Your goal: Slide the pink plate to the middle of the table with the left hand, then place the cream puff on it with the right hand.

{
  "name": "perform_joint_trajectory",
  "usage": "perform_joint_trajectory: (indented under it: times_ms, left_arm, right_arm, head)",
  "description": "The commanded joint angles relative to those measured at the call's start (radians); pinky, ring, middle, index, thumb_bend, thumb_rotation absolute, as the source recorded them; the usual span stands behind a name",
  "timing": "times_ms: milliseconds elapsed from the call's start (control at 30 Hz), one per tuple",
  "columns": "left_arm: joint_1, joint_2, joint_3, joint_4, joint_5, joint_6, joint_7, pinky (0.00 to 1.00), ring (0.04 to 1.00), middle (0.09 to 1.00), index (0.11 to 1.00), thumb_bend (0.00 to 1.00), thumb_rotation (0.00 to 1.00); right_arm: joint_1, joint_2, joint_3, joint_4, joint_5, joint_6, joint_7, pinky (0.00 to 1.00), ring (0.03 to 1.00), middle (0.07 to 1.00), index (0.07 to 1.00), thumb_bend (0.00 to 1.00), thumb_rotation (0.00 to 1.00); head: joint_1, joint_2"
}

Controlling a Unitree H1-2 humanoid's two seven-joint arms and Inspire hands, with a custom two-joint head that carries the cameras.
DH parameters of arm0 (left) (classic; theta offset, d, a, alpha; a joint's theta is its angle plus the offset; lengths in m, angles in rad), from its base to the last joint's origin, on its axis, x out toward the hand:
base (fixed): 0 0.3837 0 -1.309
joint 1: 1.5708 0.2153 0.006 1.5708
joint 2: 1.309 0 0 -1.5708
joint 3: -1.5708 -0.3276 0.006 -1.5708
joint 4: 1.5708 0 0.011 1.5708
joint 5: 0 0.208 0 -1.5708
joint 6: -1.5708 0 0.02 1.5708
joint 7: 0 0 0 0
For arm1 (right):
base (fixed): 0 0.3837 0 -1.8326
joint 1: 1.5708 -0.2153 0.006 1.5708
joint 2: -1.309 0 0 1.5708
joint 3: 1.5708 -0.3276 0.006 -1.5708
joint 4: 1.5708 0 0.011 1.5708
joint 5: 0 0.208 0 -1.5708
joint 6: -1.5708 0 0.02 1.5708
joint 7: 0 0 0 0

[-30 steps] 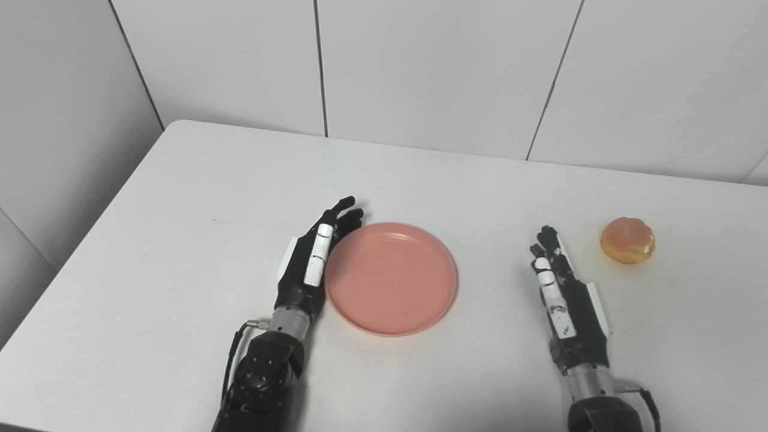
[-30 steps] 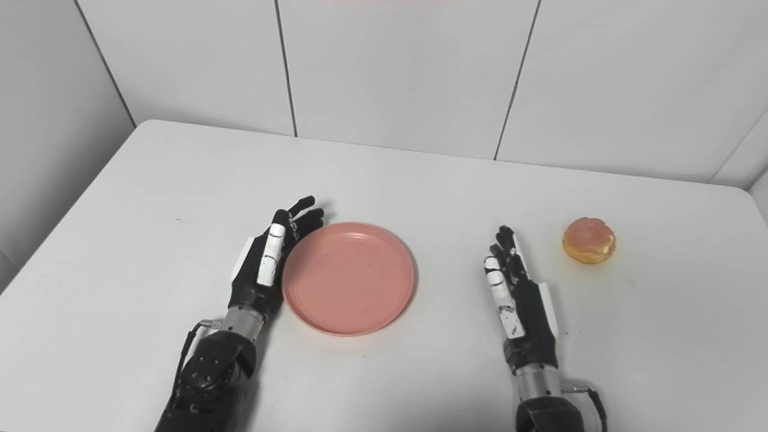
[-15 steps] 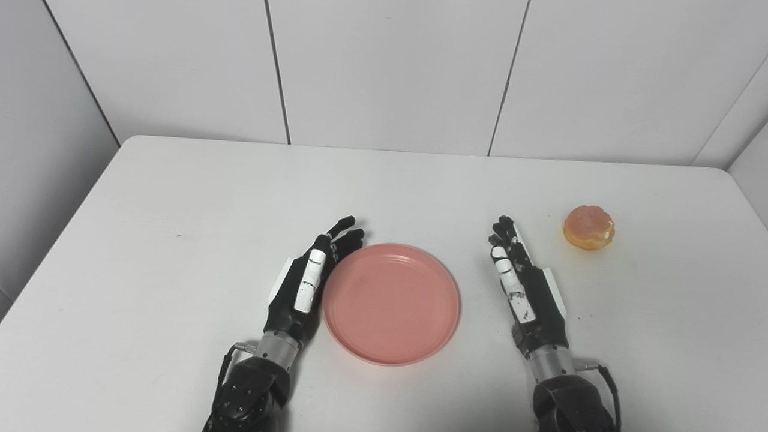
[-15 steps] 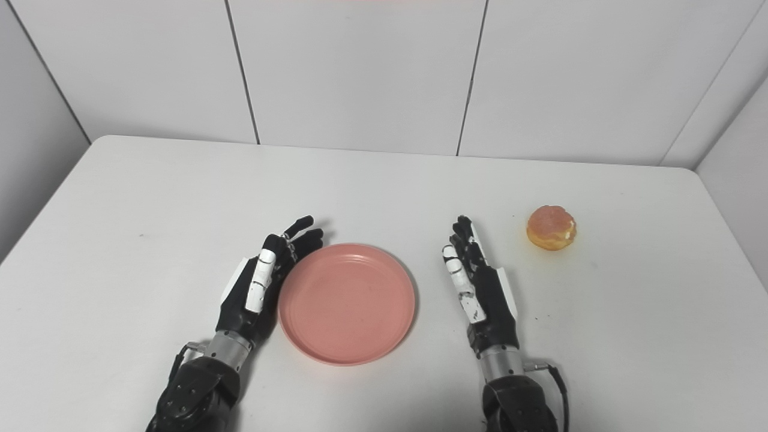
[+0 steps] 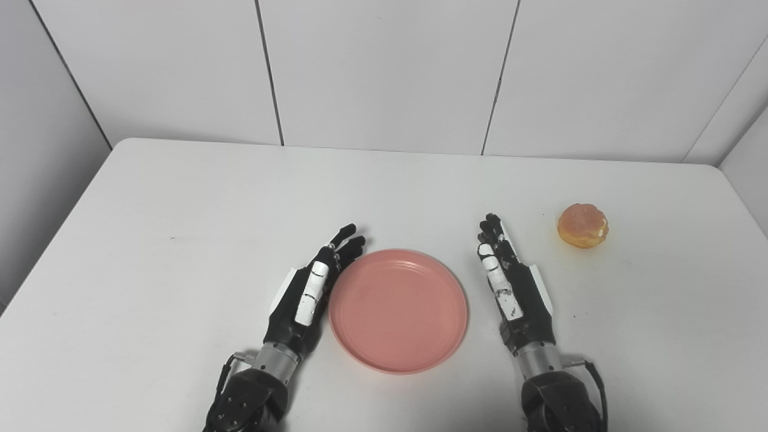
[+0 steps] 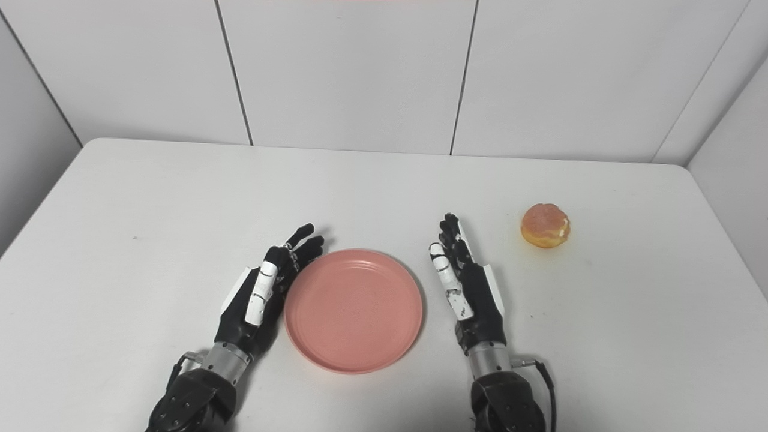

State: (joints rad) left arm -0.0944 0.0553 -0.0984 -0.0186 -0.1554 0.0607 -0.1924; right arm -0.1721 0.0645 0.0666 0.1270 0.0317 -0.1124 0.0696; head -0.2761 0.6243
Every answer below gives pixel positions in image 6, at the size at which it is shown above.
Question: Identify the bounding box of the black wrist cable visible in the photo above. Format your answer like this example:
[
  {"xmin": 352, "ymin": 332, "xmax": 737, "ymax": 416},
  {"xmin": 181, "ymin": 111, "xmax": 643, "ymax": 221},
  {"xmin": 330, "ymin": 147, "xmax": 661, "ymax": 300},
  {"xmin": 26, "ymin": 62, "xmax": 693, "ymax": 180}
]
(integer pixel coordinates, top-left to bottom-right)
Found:
[
  {"xmin": 167, "ymin": 353, "xmax": 202, "ymax": 391},
  {"xmin": 510, "ymin": 357, "xmax": 557, "ymax": 432}
]

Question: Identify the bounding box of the pink round plate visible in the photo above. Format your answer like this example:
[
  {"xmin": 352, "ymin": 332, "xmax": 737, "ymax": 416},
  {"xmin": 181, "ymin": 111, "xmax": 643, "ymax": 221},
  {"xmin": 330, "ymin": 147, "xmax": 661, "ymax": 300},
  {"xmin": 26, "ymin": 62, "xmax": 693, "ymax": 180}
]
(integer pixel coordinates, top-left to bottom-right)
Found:
[{"xmin": 284, "ymin": 249, "xmax": 424, "ymax": 375}]

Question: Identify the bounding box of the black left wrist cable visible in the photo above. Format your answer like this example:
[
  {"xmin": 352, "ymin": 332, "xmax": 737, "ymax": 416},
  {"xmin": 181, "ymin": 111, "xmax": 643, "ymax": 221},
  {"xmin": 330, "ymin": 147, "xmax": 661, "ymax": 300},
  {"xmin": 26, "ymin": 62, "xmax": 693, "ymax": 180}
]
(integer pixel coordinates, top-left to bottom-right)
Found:
[{"xmin": 167, "ymin": 353, "xmax": 202, "ymax": 391}]

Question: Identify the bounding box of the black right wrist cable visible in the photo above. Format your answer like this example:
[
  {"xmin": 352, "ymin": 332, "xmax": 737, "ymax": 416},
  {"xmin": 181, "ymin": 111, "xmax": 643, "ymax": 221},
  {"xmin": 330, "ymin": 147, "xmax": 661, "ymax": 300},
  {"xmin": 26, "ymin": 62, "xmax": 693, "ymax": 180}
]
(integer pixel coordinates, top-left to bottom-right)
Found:
[{"xmin": 510, "ymin": 357, "xmax": 557, "ymax": 432}]

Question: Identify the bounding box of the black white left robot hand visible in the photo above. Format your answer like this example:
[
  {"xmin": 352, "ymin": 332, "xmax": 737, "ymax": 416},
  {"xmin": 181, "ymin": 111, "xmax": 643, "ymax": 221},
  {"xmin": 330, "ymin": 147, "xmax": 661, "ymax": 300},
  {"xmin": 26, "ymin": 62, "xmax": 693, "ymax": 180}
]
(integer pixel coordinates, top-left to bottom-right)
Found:
[{"xmin": 215, "ymin": 223, "xmax": 325, "ymax": 359}]

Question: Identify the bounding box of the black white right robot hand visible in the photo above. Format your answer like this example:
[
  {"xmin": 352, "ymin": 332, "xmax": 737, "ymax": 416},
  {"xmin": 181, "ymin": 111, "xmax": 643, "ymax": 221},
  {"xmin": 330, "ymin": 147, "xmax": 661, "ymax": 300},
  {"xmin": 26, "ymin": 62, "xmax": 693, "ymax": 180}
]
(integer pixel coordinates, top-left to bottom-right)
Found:
[{"xmin": 428, "ymin": 213, "xmax": 508, "ymax": 355}]

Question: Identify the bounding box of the golden cream puff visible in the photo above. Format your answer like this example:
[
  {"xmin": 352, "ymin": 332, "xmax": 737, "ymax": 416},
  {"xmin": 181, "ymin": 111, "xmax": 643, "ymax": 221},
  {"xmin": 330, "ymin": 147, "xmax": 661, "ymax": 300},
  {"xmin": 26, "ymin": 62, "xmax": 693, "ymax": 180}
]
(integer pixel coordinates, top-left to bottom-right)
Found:
[{"xmin": 520, "ymin": 203, "xmax": 571, "ymax": 250}]

